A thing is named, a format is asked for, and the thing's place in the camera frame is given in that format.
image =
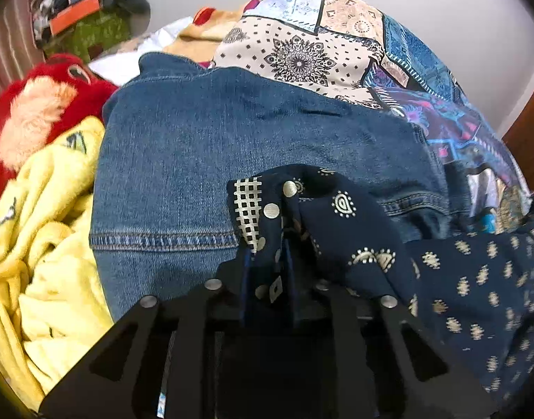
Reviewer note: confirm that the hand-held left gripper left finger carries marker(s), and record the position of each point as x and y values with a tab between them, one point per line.
230	283

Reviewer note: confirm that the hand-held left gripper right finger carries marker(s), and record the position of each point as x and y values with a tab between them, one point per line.
310	301

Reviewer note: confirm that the navy patterned hoodie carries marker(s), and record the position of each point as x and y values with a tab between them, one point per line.
358	235

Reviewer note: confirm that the blue denim jeans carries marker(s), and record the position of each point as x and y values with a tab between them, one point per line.
206	148

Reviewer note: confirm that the yellow fleece blanket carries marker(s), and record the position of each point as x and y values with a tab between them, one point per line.
53	227

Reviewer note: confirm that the red plush toy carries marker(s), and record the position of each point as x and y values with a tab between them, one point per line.
92	96

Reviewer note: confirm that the white cloth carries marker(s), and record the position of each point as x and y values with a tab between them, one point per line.
118	59

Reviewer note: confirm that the tan printed blanket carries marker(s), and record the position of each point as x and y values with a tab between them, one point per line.
197	35

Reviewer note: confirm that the patchwork printed quilt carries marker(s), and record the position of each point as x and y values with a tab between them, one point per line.
328	43

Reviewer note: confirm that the wooden wardrobe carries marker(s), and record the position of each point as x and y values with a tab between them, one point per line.
529	139

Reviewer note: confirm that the green patterned cloth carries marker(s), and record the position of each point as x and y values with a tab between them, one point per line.
96	35

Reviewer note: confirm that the orange box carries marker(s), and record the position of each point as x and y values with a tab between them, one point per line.
72	15

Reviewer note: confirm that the striped brown curtain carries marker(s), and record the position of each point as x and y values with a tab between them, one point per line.
13	48

